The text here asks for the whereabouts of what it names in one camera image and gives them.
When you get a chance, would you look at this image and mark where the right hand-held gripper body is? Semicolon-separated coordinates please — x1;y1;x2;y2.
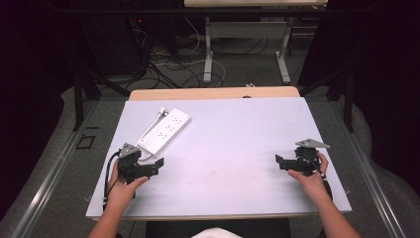
294;138;331;178

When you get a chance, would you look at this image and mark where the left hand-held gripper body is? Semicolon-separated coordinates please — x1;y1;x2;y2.
116;142;149;185

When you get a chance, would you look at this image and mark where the person's right hand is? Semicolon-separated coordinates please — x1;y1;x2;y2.
287;152;331;201

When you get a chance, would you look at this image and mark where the person's left hand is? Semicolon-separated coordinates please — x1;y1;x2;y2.
106;160;150;216

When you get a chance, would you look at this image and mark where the white power strip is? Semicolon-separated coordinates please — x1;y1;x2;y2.
136;108;192;158

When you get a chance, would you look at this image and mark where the white table cover sheet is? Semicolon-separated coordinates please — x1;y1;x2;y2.
85;96;353;219

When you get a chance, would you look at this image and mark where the black metal stand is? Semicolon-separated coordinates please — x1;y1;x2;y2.
70;65;132;132
298;63;356;133

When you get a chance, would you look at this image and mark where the black chair seat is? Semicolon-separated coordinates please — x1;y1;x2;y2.
145;217;292;238

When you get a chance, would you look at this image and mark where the person's white clothing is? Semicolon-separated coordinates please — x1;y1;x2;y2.
190;227;244;238

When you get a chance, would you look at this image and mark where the dark computer tower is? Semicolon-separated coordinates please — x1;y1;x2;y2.
78;14;150;76

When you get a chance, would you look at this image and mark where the desk with white legs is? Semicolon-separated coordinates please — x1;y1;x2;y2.
183;0;329;85

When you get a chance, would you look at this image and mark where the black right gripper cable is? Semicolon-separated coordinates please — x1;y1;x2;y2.
301;152;334;201

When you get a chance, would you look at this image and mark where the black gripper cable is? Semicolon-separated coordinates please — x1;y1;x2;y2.
301;152;334;201
102;150;122;212

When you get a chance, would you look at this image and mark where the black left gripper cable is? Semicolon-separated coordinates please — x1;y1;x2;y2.
102;150;122;212

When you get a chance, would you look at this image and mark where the aluminium floor rail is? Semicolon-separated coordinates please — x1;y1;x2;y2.
11;98;100;238
328;98;407;238

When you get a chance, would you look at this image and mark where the tangle of floor cables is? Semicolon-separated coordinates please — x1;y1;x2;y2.
125;18;268;89

